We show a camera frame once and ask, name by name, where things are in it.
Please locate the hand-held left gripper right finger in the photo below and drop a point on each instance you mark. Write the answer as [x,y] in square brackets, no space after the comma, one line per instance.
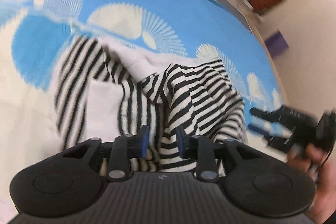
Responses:
[180,141]

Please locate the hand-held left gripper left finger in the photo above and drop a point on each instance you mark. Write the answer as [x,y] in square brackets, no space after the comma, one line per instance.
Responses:
[143,140]

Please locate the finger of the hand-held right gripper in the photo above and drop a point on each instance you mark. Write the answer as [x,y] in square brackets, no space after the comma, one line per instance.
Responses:
[273,136]
[267,114]

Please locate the black white striped baby garment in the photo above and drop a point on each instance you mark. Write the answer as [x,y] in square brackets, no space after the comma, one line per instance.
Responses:
[168,98]

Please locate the person's right hand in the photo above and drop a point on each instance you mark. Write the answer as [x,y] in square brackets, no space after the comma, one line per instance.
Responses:
[324,182]

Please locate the purple box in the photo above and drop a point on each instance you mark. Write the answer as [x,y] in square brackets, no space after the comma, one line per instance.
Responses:
[276,43]

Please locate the blue white patterned bed blanket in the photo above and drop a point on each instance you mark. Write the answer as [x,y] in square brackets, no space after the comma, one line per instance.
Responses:
[52,29]

